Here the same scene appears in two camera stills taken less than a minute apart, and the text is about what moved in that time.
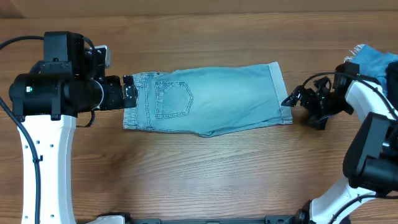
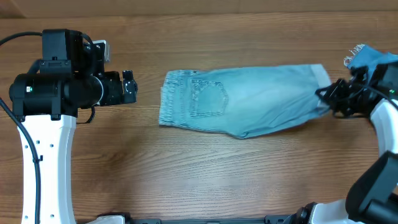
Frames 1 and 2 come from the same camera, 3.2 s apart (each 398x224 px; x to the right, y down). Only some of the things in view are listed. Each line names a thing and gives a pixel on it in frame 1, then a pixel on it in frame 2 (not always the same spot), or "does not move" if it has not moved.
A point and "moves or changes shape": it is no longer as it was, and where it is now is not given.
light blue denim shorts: [209, 101] moves or changes shape
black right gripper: [315, 101] -> [347, 96]
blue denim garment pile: [373, 63] does not move
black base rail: [221, 220] does not move
